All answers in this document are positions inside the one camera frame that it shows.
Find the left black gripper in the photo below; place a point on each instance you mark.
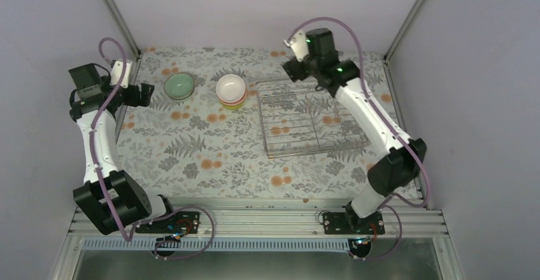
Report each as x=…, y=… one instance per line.
x=133, y=100

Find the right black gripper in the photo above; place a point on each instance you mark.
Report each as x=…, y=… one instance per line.
x=293, y=71

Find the pale green pink-base bowl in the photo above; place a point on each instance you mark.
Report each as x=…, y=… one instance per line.
x=179, y=86

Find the white bowl red rim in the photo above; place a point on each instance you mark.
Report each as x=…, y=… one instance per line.
x=232, y=103

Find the plain white bowl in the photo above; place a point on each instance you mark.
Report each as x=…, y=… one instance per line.
x=230, y=87

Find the yellow bowl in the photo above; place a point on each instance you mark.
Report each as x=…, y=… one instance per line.
x=233, y=107

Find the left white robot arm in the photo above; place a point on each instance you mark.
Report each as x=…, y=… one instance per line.
x=109, y=197

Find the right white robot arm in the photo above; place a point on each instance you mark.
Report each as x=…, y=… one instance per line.
x=400, y=156

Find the floral table mat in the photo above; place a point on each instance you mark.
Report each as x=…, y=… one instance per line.
x=197, y=148

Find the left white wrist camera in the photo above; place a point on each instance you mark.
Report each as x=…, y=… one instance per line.
x=120, y=69

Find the wire dish rack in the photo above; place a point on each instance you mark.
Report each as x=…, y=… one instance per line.
x=299, y=119

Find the aluminium mounting rail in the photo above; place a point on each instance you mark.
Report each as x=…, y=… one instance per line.
x=296, y=221

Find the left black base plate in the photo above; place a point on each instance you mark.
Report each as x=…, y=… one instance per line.
x=185, y=222

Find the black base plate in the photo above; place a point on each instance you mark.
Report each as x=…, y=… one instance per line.
x=185, y=222
x=338, y=223

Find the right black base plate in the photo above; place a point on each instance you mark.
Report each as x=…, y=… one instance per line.
x=338, y=223

